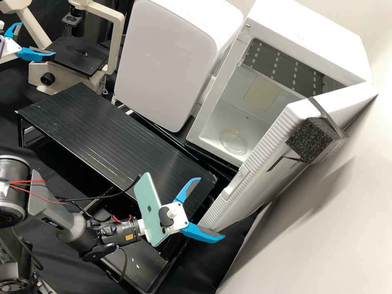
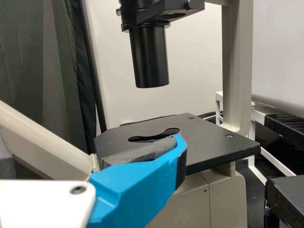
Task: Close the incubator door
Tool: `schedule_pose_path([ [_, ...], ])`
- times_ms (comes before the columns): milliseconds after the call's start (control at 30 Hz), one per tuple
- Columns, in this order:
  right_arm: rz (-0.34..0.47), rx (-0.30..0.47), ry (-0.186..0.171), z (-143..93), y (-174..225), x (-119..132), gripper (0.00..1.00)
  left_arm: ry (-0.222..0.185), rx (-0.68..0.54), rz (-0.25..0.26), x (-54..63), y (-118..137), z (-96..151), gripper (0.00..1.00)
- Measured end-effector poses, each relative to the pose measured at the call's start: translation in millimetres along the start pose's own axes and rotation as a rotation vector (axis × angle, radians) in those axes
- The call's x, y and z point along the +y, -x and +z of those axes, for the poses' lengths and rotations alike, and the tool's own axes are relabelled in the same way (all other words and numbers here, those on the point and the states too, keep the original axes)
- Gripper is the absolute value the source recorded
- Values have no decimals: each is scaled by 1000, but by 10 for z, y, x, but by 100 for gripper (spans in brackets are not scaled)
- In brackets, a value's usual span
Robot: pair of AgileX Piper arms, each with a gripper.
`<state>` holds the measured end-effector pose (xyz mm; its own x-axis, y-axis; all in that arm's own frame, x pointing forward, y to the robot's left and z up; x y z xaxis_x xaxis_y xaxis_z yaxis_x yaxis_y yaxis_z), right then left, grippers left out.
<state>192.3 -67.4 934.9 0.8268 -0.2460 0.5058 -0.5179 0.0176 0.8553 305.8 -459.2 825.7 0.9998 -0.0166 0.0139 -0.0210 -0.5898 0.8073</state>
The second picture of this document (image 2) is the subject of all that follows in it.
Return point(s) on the white metal frame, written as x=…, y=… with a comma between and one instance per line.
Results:
x=257, y=115

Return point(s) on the black platform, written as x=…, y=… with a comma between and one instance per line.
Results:
x=287, y=126
x=287, y=202

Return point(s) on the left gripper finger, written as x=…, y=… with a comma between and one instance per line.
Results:
x=142, y=180

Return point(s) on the cream microscope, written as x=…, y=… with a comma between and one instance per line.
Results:
x=237, y=71

